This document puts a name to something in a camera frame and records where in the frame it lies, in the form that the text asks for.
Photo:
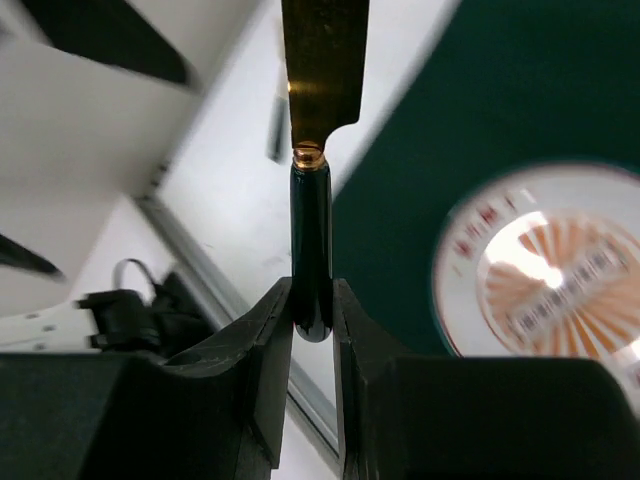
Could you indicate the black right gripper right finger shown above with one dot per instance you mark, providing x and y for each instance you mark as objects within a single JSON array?
[{"x": 372, "y": 444}]

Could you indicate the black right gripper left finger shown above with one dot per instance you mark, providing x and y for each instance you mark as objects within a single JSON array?
[{"x": 215, "y": 411}]

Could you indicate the white plate orange sunburst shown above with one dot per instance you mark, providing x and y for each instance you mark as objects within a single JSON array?
[{"x": 544, "y": 262}]

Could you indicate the dark green cloth placemat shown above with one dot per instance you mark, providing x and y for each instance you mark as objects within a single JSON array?
[{"x": 510, "y": 84}]

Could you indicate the gold knife dark handle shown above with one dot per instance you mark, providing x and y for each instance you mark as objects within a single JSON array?
[{"x": 325, "y": 47}]

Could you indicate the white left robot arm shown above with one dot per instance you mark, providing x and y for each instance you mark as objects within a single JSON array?
[{"x": 116, "y": 35}]

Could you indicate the aluminium table frame rail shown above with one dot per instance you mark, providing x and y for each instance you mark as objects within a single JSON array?
[{"x": 311, "y": 382}]

